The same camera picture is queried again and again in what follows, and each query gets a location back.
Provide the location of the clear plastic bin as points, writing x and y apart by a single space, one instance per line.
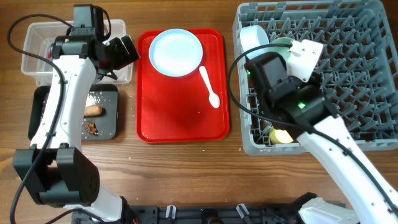
41 35

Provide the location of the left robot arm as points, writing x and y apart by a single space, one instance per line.
53 169

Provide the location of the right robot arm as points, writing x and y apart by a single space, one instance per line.
289 102

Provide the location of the white plastic spoon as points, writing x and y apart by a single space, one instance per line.
213 97

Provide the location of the black plastic tray bin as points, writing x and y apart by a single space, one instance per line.
106 123

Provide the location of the red serving tray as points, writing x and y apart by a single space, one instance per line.
177 109

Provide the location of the yellow plastic cup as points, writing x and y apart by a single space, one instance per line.
278 136

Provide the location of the grey dishwasher rack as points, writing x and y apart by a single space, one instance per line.
358 67

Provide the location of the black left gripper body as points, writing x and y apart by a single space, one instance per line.
117 56

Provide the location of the light blue bowl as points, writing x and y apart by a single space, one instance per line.
252 36

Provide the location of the light blue plate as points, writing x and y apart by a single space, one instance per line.
175 52

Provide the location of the brown food scrap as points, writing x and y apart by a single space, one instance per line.
91 128

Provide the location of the green bowl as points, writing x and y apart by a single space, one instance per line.
284 52

